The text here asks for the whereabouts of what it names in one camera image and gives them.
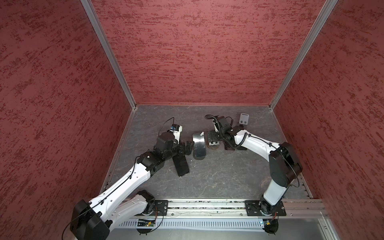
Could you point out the purple round base phone stand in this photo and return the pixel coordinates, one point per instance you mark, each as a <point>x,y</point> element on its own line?
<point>244,119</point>

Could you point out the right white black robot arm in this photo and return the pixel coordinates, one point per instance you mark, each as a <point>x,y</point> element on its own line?
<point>284,164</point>

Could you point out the left aluminium corner post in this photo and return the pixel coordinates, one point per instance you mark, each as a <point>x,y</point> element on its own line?
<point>96,24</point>

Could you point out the aluminium corner post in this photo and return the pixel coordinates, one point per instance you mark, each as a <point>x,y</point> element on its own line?
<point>317,26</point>
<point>96,24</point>

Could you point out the dark round centre stand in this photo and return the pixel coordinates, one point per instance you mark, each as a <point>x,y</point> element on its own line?
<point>199,155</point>

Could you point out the right aluminium corner post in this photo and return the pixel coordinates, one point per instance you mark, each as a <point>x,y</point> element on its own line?
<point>317,26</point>

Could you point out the white slotted cable duct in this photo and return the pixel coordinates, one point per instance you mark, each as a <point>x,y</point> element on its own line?
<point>195,224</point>

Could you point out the maroon edged reflective phone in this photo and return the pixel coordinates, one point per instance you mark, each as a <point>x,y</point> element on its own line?
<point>229,148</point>

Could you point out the black phone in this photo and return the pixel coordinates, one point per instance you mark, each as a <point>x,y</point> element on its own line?
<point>181,165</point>

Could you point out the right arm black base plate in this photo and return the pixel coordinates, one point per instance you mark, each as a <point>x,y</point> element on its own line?
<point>264,209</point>

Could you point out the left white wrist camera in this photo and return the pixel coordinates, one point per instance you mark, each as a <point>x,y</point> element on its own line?
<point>176,131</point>

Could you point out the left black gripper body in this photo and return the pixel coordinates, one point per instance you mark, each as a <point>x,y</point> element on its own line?
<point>179,149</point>

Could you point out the aluminium front rail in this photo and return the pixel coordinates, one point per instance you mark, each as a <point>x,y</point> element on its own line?
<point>221,209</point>

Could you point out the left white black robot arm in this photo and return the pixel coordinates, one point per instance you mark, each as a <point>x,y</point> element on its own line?
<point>95,219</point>

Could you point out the reflective phone on centre stand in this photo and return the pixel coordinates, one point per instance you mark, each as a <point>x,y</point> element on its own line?
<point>199,141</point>

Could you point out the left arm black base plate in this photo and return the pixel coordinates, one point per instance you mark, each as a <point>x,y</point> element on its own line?
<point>156,207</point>

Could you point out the wooden round base phone stand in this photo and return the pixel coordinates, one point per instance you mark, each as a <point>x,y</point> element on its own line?
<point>212,140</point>

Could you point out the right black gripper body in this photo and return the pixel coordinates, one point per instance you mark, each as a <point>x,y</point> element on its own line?
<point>221,134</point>

